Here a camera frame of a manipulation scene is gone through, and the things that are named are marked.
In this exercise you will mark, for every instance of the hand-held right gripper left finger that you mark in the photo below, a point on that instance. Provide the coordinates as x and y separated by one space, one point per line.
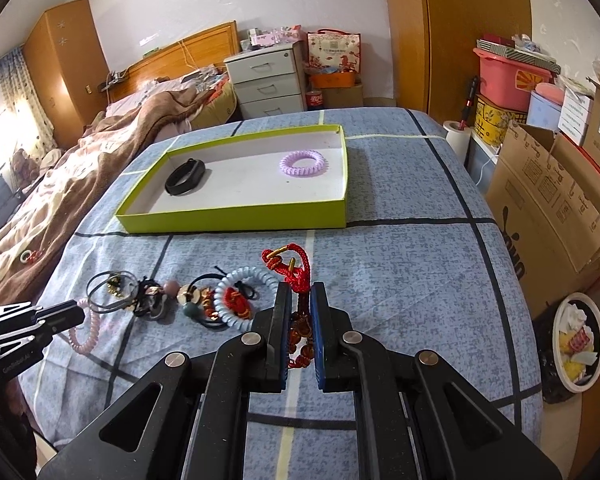
279 340

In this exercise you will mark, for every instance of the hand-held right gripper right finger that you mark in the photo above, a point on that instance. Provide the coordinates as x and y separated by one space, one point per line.
319 340

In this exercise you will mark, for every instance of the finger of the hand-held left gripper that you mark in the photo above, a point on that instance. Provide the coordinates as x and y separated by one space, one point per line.
55 311
60 324

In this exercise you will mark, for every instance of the red gold bead charm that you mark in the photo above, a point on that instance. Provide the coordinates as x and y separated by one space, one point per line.
209 305

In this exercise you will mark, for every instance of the green cardboard box tray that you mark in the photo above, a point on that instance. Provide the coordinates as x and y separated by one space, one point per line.
245 180

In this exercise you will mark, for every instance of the person's left hand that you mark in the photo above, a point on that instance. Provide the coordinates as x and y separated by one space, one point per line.
22 425

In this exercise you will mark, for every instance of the blue plaid bedsheet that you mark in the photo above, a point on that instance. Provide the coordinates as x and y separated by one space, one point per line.
405 285

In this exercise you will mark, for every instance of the teddy bear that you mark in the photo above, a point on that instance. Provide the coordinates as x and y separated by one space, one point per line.
22 165

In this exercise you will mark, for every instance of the brown blanket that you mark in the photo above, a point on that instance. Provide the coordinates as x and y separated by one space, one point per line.
105 160

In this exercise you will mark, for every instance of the dotted curtain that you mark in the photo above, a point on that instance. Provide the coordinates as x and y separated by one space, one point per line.
25 95

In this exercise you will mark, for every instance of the white storage drawer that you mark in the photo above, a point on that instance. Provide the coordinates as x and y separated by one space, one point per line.
480 165

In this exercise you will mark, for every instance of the power strip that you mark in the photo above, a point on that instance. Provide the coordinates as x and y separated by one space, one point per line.
115 80

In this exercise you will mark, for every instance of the cola bottle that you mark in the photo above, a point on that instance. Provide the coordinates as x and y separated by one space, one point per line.
315 99

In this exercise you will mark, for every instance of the white paper roll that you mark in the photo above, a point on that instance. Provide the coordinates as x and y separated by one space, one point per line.
457 140

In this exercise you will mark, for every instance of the small cardboard box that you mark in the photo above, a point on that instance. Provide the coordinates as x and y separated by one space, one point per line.
345 96

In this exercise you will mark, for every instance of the tall wooden wardrobe with stars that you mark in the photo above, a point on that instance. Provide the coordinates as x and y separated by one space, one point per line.
65 60

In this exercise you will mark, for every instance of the grey drawer cabinet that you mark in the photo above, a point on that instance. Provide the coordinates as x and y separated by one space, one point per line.
265 85

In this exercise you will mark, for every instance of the large open cardboard box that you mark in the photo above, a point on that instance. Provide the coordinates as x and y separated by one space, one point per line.
540 210

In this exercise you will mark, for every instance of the trash bin with black bag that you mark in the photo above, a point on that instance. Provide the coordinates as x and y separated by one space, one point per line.
577 345

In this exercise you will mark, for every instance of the orange basket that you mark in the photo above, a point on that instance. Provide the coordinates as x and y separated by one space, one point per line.
332 80

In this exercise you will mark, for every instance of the crumpled clothes pile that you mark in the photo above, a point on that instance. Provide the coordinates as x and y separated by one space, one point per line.
207 80

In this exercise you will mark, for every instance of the yellow patterned tin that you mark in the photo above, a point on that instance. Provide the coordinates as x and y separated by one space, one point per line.
492 122

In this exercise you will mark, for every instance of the red black stick tool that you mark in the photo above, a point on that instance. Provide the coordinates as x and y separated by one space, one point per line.
469 100

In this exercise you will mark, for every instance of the red patterned gift bag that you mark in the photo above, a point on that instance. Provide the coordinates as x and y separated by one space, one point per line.
335 50

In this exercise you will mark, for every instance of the pink box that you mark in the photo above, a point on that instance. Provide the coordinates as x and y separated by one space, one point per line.
280 37

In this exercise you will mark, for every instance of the wooden headboard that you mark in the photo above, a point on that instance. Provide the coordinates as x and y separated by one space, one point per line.
200 45

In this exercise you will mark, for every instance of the pink plastic bin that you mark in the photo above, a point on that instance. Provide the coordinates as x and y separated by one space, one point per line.
500 85

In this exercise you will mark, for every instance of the light blue round box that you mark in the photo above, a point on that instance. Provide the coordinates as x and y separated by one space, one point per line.
542 107

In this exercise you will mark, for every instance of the white labelled boxes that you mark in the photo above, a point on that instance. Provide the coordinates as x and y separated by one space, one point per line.
575 115

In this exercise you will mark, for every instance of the striped box lid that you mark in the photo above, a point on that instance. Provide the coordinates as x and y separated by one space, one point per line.
520 56

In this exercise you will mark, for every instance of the large wooden wardrobe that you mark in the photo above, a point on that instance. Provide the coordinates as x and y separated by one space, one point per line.
470 20

